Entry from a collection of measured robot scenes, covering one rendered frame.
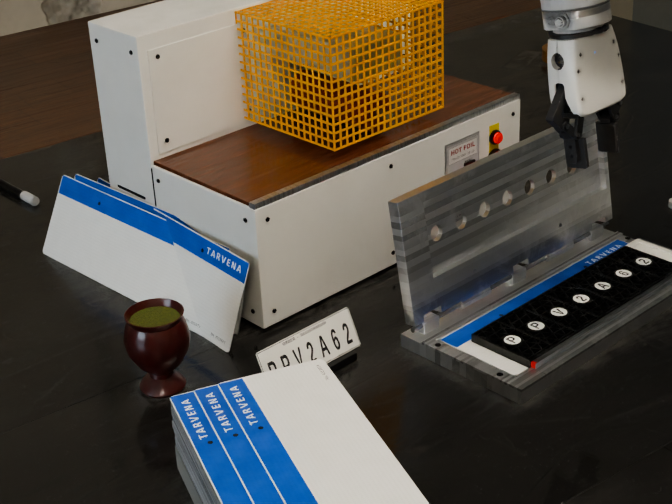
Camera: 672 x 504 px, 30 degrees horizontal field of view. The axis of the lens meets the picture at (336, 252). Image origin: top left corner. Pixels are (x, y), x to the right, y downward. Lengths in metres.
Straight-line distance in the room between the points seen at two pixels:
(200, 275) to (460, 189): 0.38
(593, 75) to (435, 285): 0.34
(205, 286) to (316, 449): 0.47
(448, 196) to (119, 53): 0.50
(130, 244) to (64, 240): 0.16
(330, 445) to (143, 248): 0.61
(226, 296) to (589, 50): 0.58
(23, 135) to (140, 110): 0.76
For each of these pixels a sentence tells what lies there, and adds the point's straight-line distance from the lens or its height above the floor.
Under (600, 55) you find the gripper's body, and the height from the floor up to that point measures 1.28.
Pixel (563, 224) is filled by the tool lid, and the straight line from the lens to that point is 1.87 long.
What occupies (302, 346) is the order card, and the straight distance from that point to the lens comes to 1.62.
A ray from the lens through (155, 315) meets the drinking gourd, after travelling 1.61.
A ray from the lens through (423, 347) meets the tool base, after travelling 1.67.
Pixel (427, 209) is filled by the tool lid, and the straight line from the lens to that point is 1.66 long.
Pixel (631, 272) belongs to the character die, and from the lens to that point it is 1.83.
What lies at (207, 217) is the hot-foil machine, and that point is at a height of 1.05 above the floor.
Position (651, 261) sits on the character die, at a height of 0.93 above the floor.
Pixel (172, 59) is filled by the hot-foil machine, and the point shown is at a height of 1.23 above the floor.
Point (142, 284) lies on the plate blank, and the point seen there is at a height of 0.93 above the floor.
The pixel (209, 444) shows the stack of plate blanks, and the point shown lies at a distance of 1.36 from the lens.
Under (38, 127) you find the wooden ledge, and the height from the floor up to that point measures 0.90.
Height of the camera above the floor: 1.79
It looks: 27 degrees down
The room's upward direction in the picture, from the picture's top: 3 degrees counter-clockwise
